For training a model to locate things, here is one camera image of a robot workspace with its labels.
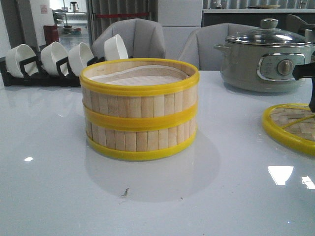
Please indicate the red barrier belt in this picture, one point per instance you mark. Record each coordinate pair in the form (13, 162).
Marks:
(122, 15)

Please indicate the bamboo steamer tray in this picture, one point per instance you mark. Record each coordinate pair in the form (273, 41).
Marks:
(139, 108)
(141, 145)

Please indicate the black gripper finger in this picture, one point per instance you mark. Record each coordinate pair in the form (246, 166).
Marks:
(312, 101)
(304, 71)

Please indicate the grey electric cooking pot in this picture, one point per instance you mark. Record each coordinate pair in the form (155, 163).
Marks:
(261, 68)

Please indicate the left grey chair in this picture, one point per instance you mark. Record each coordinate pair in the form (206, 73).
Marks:
(142, 38)

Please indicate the grey chair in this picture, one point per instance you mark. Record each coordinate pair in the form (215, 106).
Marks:
(199, 48)
(142, 38)

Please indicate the wooden plate on counter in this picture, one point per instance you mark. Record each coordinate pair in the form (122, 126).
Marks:
(268, 6)

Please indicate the red trash bin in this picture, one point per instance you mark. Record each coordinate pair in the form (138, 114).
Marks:
(51, 34)

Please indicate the glass pot lid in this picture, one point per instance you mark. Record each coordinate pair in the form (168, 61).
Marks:
(269, 35)

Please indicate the white paper steamer liner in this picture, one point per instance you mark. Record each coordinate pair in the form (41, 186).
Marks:
(147, 75)

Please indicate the dark grey counter cabinet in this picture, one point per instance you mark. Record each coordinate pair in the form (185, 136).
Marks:
(252, 17)

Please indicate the black dish rack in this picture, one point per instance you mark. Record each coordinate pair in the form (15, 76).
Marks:
(64, 78)

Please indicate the white bowl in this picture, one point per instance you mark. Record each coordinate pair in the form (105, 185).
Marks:
(78, 57)
(114, 48)
(50, 55)
(14, 56)

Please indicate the right grey chair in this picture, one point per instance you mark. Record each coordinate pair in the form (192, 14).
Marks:
(199, 48)

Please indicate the bamboo steamer lid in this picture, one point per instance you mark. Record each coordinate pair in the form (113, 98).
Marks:
(292, 125)

